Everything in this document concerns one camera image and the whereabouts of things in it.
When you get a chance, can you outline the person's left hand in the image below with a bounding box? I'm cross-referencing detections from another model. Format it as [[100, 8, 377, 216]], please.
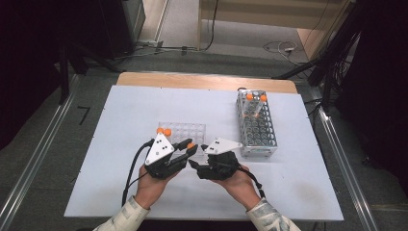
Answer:
[[134, 167, 179, 210]]

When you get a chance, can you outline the grey power strip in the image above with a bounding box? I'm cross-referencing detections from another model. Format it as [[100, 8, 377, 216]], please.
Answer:
[[137, 38, 166, 50]]

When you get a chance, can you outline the metal test tube rack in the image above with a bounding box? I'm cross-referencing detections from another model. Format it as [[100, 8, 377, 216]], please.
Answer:
[[236, 90, 279, 159]]

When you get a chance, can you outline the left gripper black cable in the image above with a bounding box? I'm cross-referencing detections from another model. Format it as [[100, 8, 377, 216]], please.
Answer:
[[120, 138, 156, 207]]

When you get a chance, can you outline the black metal stand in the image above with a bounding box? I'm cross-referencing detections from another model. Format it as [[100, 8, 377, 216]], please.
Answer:
[[272, 0, 365, 112]]

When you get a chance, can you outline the clear plastic tube rack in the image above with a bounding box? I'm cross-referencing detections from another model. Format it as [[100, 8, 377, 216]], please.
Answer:
[[157, 120, 207, 158]]

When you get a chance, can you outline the person's right hand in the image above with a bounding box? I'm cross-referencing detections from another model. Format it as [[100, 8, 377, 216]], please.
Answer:
[[211, 167, 262, 211]]

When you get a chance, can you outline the black equipment cabinet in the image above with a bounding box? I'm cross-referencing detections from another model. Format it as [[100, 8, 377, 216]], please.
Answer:
[[95, 0, 147, 61]]

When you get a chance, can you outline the black tripod stand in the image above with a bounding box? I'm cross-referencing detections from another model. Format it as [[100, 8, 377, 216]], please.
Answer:
[[57, 38, 124, 105]]

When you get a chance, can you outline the white floor cable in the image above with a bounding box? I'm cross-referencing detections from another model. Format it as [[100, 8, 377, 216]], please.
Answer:
[[262, 39, 301, 66]]

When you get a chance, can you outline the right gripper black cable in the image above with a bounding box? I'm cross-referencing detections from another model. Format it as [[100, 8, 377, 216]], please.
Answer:
[[237, 165, 267, 199]]

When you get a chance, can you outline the metal floor rail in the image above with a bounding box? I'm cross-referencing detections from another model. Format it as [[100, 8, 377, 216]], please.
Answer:
[[0, 73, 81, 231], [307, 86, 381, 231]]

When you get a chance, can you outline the black floor cable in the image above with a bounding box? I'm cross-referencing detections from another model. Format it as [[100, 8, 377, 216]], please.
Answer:
[[134, 0, 220, 54]]

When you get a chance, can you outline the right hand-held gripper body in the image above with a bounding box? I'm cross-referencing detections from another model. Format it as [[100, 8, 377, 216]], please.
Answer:
[[195, 138, 243, 181]]

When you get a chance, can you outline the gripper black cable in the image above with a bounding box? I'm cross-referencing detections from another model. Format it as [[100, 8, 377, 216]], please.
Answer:
[[120, 138, 156, 207], [237, 165, 267, 199]]

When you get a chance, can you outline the wooden cabinet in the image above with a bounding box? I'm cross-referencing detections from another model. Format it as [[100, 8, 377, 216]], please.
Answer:
[[197, 0, 357, 62]]

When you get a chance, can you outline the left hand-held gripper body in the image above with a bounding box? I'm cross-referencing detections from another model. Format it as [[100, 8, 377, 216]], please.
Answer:
[[143, 132, 191, 180]]

